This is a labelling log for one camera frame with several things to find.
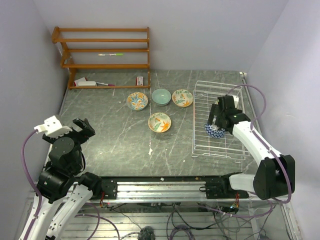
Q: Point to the white case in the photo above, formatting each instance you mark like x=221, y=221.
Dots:
x=86, y=84

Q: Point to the wooden shelf rack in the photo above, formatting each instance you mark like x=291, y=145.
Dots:
x=81, y=46

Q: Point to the blue orange floral bowl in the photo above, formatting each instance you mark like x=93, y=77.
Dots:
x=137, y=101

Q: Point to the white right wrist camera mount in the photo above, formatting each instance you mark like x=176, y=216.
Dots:
x=231, y=101

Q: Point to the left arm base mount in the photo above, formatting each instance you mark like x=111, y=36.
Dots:
x=109, y=187

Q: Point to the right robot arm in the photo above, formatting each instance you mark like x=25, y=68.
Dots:
x=275, y=175

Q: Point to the light teal bowl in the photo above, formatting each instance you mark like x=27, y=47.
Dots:
x=161, y=97

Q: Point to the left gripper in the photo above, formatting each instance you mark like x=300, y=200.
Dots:
x=87, y=129

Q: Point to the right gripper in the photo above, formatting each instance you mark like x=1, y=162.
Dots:
x=215, y=109

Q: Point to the white wire dish rack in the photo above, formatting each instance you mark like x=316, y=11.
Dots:
x=205, y=94

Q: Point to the green white pen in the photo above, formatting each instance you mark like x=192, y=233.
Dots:
x=110, y=54

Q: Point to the red white small box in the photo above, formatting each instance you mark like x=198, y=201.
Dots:
x=77, y=81

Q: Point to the red patterned bowl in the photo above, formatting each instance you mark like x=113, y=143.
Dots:
x=214, y=132

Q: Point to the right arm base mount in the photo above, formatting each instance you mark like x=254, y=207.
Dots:
x=221, y=189

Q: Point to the leaf and orange flower bowl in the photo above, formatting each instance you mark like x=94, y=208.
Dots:
x=159, y=122

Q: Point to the red white card box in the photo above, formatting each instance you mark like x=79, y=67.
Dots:
x=139, y=81

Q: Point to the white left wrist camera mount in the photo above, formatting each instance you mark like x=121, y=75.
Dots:
x=52, y=127

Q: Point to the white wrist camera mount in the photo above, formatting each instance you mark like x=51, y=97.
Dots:
x=231, y=101
x=52, y=127

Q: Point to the pink white pen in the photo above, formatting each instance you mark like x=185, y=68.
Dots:
x=101, y=84

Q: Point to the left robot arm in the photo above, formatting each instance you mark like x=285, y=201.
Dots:
x=47, y=219

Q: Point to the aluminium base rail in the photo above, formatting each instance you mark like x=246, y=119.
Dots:
x=135, y=189

